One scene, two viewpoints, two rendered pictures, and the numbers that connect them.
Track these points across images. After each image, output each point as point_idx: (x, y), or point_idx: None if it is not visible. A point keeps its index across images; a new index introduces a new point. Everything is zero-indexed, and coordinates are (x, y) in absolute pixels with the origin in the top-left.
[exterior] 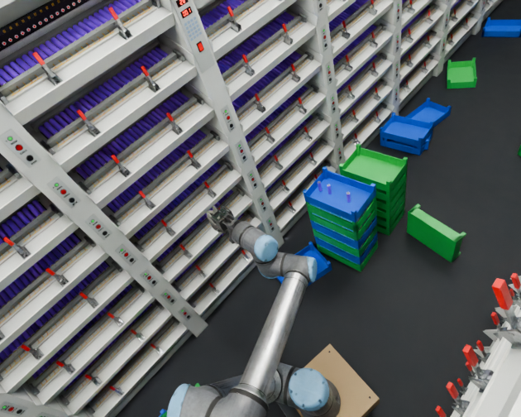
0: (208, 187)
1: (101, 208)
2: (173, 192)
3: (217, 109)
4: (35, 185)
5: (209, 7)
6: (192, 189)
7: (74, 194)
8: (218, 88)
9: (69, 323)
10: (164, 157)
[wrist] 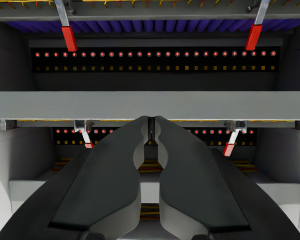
0: (65, 28)
1: None
2: (176, 119)
3: (2, 197)
4: None
5: None
6: (111, 22)
7: None
8: None
9: None
10: (147, 183)
